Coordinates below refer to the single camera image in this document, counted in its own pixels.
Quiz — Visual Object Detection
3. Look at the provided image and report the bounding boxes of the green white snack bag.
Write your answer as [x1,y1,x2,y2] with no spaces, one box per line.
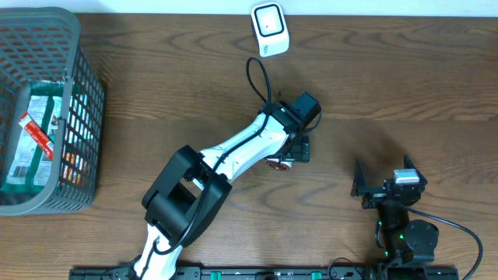
[1,82,64,194]

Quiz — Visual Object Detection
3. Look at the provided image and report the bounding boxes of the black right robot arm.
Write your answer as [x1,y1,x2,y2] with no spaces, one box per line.
[350,156,439,266]

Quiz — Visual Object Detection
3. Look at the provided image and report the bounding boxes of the black mounting rail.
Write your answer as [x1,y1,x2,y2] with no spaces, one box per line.
[69,265,461,280]

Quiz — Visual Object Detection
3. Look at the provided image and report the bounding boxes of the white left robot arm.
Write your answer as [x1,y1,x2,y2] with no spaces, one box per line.
[131,93,321,279]

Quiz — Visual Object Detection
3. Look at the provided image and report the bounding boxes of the green lid spice jar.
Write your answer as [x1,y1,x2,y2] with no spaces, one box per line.
[266,159,293,171]

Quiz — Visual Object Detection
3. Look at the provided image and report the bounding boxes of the white barcode scanner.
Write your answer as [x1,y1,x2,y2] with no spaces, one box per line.
[251,2,290,58]

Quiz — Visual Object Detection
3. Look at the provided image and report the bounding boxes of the red white snack stick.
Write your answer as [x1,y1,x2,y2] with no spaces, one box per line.
[19,112,54,160]

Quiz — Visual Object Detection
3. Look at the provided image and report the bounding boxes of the grey plastic basket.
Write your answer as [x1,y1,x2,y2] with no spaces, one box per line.
[1,7,105,216]

